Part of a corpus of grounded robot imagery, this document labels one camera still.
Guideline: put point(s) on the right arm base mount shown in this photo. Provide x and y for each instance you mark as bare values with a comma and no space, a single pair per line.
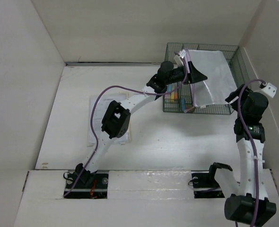
204,187

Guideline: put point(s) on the blue correction tape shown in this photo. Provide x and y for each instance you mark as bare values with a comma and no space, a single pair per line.
183,105

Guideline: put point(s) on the green wire desk organizer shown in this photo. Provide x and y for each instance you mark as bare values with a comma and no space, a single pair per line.
232,54

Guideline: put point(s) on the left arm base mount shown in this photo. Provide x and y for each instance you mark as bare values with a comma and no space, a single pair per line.
96,189

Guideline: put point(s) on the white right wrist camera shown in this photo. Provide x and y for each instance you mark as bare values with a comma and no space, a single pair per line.
268,89

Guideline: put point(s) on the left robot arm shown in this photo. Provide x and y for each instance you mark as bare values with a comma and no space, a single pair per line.
116,119

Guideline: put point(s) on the blue highlighter pen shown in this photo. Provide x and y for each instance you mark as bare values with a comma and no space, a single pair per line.
170,88

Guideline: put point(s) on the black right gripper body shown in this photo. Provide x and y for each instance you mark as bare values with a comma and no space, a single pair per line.
244,95

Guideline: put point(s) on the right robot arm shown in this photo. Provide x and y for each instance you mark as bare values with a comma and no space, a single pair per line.
247,201

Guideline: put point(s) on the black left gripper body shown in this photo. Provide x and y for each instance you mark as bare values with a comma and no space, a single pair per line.
178,75

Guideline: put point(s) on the clear mesh pouch purple zipper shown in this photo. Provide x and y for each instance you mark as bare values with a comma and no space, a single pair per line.
220,82

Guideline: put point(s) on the orange correction tape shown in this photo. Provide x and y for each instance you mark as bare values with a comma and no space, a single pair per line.
190,109

